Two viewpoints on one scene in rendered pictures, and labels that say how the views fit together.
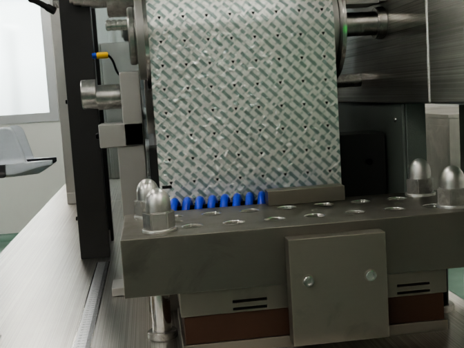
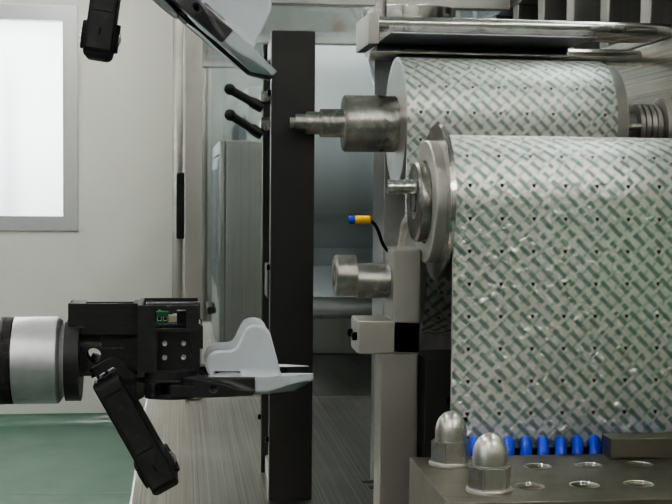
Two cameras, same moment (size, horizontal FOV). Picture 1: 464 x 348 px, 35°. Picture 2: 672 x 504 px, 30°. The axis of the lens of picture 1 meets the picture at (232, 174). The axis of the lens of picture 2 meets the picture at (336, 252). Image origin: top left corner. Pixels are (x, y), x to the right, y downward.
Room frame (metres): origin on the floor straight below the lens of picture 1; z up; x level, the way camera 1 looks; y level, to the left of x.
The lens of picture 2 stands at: (-0.21, 0.21, 1.26)
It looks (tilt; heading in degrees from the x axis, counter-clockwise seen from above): 3 degrees down; 359
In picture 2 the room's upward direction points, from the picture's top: 1 degrees clockwise
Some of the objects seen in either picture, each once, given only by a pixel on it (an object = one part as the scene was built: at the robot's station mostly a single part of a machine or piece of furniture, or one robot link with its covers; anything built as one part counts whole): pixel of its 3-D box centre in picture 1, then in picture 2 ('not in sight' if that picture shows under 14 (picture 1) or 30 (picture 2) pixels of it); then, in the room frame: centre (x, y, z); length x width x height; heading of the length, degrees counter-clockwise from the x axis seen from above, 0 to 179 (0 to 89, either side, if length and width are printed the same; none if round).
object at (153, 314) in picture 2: not in sight; (136, 350); (0.88, 0.37, 1.12); 0.12 x 0.08 x 0.09; 96
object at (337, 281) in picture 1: (337, 287); not in sight; (0.72, -0.10, 0.97); 0.10 x 0.03 x 0.11; 96
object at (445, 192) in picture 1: (452, 186); not in sight; (0.78, -0.24, 1.05); 0.04 x 0.04 x 0.04
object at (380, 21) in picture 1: (358, 23); not in sight; (1.00, -0.18, 1.25); 0.07 x 0.04 x 0.04; 96
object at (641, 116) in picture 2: not in sight; (636, 127); (1.25, -0.16, 1.34); 0.07 x 0.07 x 0.07; 6
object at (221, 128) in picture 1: (248, 134); (577, 353); (0.92, -0.02, 1.11); 0.23 x 0.01 x 0.18; 96
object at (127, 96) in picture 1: (124, 184); (381, 404); (1.00, 0.15, 1.05); 0.06 x 0.05 x 0.31; 96
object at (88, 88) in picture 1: (89, 94); (344, 275); (1.00, 0.19, 1.18); 0.04 x 0.02 x 0.04; 6
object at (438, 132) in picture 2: (146, 35); (436, 202); (0.97, 0.10, 1.25); 0.15 x 0.01 x 0.15; 6
